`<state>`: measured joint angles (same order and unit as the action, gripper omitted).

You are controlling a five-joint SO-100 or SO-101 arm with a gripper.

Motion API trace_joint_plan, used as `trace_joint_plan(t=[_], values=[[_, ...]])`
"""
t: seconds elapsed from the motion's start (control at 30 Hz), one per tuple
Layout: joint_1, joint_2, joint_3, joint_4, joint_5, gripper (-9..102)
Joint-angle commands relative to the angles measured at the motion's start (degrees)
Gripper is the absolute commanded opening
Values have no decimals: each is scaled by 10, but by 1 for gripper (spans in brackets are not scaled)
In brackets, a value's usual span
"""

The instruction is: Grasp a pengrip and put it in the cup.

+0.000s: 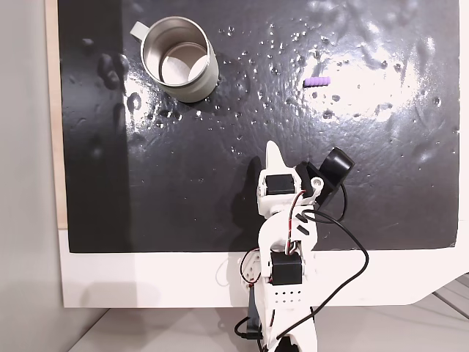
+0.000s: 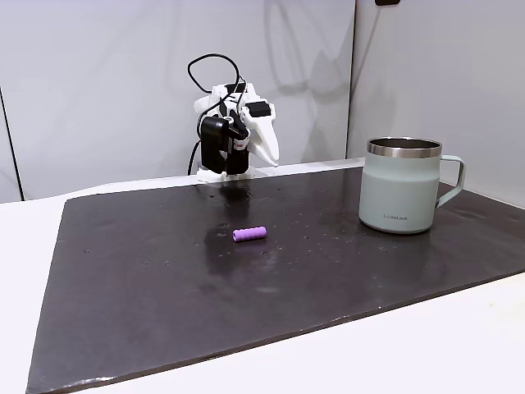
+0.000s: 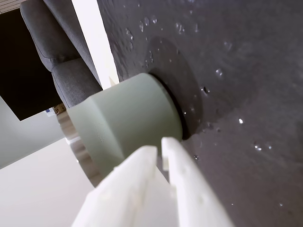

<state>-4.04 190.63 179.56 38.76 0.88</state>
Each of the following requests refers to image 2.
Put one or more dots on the pale green steel mug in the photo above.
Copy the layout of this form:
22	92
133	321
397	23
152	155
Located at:
395	193

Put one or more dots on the black camera box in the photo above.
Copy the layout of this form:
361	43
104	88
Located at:
213	143

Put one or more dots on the purple pen grip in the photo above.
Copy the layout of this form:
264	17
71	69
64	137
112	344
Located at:
249	234

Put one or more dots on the black wall fixture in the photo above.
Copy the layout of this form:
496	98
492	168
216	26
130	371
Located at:
387	2

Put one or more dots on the black table mat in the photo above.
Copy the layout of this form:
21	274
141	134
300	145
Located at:
164	308

